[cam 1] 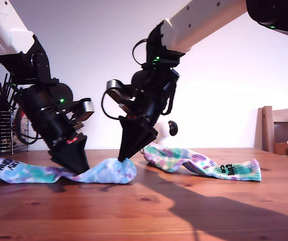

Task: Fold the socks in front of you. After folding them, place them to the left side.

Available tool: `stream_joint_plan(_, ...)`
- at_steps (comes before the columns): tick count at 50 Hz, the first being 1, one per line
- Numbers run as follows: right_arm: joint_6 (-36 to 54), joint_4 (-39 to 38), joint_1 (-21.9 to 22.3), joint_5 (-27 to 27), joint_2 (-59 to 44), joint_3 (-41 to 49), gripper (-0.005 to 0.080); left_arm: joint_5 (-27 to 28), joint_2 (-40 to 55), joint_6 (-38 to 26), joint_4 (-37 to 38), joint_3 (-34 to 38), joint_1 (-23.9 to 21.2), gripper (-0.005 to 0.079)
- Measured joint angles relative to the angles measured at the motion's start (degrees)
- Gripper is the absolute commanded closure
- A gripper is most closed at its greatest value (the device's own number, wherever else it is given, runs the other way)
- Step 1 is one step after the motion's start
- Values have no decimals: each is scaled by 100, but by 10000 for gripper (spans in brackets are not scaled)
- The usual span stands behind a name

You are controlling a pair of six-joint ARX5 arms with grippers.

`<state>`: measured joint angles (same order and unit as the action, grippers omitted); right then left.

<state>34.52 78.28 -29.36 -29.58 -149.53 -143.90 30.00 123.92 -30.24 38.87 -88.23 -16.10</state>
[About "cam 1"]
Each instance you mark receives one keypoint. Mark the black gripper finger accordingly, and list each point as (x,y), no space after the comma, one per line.
(73,158)
(133,140)

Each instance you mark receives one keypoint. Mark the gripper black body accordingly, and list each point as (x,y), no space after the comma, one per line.
(55,125)
(151,110)

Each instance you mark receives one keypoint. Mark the tie-dye Hugging Face sock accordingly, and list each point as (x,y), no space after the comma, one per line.
(241,172)
(113,173)

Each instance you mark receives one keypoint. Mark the wooden chair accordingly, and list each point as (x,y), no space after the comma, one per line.
(265,129)

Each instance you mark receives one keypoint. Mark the brown cardboard box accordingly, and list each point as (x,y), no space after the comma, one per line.
(280,148)

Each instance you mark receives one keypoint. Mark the white round security camera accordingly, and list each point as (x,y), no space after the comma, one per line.
(173,128)

